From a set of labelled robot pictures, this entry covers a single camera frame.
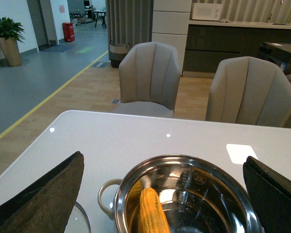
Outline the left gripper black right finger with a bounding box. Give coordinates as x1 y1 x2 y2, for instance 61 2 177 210
243 156 291 233

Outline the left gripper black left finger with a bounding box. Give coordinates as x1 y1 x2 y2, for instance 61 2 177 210
0 151 84 233

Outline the glass pot lid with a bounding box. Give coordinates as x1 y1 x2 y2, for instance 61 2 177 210
64 202 92 233

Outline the yellow corn cob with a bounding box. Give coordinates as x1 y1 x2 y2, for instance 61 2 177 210
138 188 171 233

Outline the beige electric cooking pot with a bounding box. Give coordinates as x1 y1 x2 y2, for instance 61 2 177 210
97 154 263 233

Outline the right beige upholstered chair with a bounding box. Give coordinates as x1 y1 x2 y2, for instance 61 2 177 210
206 56 291 127

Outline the beige upholstered chair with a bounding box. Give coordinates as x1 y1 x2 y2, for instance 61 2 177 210
206 56 291 127
114 42 181 118

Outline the left beige upholstered chair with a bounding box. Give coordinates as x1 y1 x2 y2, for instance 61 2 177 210
114 42 181 118

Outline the woven storage basket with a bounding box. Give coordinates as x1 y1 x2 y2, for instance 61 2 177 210
109 40 131 68

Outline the dark kitchen counter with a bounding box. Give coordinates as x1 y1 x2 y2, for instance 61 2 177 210
183 20 291 78

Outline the red cabinet box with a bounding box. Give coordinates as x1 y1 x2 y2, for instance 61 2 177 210
62 22 75 42

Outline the potted green plant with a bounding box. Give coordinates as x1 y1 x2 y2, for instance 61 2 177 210
0 17 25 67

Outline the distant desk with legs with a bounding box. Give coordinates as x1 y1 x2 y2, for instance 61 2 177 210
92 10 107 28

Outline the white microwave oven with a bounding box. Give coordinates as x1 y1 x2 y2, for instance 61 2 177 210
191 3 223 21

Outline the grey curtain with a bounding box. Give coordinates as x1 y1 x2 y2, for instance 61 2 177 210
105 0 154 60

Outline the white tall cabinet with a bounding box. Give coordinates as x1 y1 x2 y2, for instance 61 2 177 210
152 0 192 70

